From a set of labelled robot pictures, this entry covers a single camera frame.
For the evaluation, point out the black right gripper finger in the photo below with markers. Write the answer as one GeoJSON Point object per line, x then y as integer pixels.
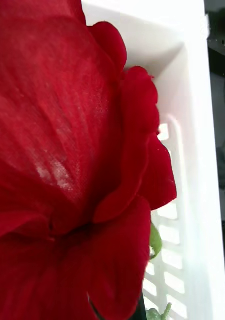
{"type": "Point", "coordinates": [143, 308]}

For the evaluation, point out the large red rose green stem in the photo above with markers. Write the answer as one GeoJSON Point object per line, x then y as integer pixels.
{"type": "Point", "coordinates": [67, 150]}

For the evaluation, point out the shallow white slotted box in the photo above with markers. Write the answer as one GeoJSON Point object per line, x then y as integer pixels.
{"type": "Point", "coordinates": [192, 100]}

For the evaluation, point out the black equipment box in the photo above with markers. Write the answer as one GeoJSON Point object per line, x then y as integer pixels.
{"type": "Point", "coordinates": [221, 57]}

